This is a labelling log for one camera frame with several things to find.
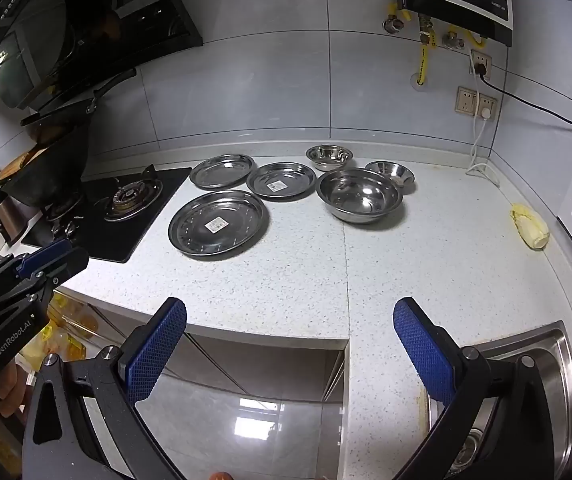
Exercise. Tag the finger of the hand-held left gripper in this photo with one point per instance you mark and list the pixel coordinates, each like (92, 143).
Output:
(40, 259)
(68, 265)

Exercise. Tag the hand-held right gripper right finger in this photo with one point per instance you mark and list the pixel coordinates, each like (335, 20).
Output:
(423, 350)

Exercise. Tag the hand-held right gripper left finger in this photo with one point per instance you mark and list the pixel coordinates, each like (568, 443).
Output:
(158, 350)

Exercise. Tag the small steel bowl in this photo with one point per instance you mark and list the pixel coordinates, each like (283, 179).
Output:
(329, 156)
(391, 172)

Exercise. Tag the black glass gas stove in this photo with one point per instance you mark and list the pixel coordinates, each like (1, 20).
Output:
(115, 240)

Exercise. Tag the yellow oil bottle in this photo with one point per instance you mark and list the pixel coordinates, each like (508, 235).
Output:
(73, 327)

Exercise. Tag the black wok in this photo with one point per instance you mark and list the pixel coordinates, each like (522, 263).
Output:
(50, 170)

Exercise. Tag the wooden pot lid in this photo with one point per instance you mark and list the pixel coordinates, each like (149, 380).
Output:
(15, 165)

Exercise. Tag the large steel plate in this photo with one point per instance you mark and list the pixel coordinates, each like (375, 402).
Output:
(219, 224)

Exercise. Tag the steel sink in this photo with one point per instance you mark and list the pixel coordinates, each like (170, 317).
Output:
(561, 385)

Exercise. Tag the yellow napa cabbage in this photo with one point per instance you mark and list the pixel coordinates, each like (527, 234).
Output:
(531, 227)

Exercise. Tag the large steel bowl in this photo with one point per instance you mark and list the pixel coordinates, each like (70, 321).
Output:
(359, 195)

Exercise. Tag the plain steel plate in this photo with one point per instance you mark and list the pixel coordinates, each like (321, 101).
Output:
(221, 170)

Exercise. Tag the medium labelled steel plate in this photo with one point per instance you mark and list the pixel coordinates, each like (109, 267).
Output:
(281, 180)

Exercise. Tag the black range hood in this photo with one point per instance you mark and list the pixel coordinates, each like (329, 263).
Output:
(155, 10)

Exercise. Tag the brass pipe valve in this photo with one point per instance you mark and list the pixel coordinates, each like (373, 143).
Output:
(392, 22)
(451, 39)

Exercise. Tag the double wall outlet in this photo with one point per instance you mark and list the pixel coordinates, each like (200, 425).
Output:
(468, 100)

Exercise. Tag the single wall outlet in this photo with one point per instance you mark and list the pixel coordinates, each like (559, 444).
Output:
(481, 60)

